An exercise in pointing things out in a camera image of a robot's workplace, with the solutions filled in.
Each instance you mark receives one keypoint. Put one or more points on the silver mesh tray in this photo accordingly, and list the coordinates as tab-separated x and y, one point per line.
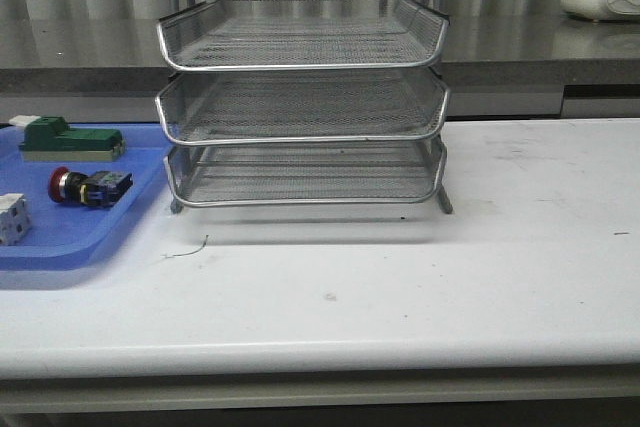
256	35
234	108
359	172

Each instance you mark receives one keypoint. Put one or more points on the red emergency stop button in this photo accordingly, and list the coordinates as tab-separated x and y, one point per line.
102	189

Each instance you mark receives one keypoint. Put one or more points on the silver mesh bottom tray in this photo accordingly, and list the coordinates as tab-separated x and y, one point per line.
359	172

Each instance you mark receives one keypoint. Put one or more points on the silver mesh top tray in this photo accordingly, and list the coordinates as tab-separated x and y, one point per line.
256	35

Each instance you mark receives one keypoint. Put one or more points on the grey back counter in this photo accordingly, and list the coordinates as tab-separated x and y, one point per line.
496	67

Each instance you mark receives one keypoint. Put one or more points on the blue plastic tray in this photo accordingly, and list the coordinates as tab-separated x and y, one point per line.
65	237

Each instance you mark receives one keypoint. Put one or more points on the white terminal block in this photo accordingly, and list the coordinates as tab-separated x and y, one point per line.
15	220

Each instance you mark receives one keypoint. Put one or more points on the green electrical switch block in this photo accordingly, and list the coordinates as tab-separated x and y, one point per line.
51	138

